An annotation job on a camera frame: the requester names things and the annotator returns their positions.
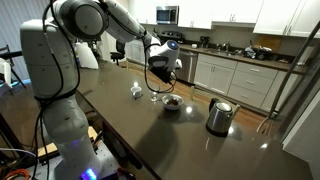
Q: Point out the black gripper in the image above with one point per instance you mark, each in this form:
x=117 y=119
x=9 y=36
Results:
x=162 y=72

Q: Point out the mixed nuts and dried fruit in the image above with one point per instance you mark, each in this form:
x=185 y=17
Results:
x=172 y=101

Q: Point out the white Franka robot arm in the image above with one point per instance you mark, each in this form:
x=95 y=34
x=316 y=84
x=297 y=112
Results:
x=50 y=66

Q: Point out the clear drinking glass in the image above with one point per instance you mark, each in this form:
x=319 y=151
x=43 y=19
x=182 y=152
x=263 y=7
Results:
x=154 y=96

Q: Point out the white ceramic bowl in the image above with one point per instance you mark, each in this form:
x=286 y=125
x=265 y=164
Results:
x=172 y=105

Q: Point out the wooden chair back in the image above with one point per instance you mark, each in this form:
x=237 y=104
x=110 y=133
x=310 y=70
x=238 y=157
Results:
x=191 y=92

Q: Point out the stainless steel dishwasher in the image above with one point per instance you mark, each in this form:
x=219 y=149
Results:
x=190 y=66

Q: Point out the white ceramic mug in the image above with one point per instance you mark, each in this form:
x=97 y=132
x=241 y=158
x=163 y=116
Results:
x=136 y=92

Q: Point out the small white cup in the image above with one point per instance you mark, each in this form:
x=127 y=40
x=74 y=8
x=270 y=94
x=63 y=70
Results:
x=194 y=46

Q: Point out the black coffee maker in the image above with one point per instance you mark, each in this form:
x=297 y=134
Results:
x=204 y=41

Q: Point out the black office chair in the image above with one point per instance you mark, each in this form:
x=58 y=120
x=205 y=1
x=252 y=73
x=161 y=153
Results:
x=118 y=51

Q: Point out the stainless steel microwave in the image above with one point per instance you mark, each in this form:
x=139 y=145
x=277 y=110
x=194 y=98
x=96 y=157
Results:
x=166 y=15

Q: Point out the chrome sink faucet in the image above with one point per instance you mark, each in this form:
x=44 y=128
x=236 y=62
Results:
x=226 y=46

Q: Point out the white lower kitchen cabinets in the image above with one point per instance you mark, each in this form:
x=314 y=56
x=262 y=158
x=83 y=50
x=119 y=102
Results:
x=250 y=81

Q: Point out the white kitchen cabinets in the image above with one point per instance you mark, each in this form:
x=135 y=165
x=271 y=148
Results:
x=286 y=15
x=250 y=81

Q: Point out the white plastic jug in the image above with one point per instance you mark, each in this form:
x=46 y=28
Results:
x=88 y=58

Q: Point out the pile of dishes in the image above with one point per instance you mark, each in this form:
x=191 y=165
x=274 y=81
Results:
x=256 y=51

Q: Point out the orange black clamp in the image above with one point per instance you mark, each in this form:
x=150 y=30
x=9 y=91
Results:
x=125 y=174

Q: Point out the wooden cutting board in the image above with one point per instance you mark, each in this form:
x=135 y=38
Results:
x=268 y=42

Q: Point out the grey metal stand pole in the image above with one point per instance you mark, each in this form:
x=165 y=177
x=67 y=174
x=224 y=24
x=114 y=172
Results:
x=293 y=66

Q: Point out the white upper kitchen cabinets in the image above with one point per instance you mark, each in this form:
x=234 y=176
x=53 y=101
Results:
x=286 y=15

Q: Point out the white paper towel roll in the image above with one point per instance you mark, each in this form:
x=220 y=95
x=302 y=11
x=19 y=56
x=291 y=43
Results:
x=305 y=55

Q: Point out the white device on tripod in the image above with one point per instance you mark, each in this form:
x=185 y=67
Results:
x=5 y=71

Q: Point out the white vertical curtain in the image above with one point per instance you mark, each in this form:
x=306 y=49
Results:
x=20 y=11

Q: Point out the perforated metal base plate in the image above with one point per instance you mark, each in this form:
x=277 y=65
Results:
x=106 y=160

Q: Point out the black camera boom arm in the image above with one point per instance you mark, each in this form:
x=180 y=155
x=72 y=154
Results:
x=10 y=55

